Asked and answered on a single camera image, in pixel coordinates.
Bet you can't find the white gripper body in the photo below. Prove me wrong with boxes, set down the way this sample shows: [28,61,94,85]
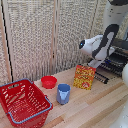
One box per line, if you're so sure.
[87,58,105,70]

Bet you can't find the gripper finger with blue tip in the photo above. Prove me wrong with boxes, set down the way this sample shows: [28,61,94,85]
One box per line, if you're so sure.
[104,58,111,66]

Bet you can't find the black toaster oven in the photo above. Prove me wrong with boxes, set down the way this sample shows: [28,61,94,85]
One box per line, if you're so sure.
[98,37,128,80]

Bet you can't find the orange red food box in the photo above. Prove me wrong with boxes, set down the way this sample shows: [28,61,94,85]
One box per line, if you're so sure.
[72,64,97,91]

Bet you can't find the blue plastic cup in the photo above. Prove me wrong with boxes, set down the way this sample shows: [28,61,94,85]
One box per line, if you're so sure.
[55,83,72,106]

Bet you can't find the red plastic bowl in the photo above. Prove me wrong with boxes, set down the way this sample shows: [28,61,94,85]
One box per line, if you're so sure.
[40,75,58,90]

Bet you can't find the red shopping basket blue rim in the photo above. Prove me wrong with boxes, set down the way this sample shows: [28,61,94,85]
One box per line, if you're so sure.
[0,78,54,128]

